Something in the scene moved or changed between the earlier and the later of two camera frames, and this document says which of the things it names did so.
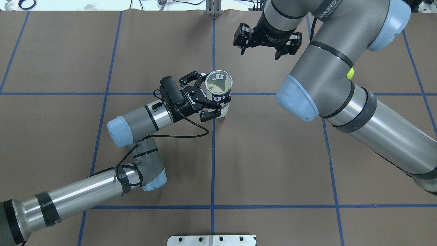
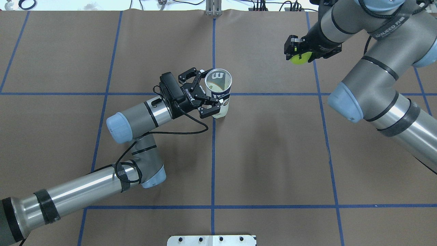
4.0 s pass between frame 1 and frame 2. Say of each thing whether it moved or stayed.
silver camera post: stayed
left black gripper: stayed
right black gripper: moved
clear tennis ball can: stayed
